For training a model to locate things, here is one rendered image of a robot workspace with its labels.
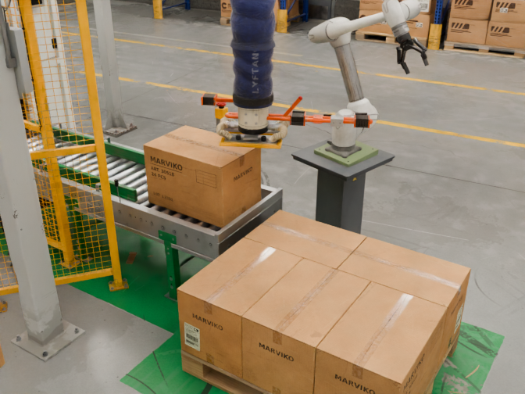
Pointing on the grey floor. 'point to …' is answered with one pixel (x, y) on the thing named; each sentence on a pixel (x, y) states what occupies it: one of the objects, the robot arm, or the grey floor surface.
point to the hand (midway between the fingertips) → (416, 67)
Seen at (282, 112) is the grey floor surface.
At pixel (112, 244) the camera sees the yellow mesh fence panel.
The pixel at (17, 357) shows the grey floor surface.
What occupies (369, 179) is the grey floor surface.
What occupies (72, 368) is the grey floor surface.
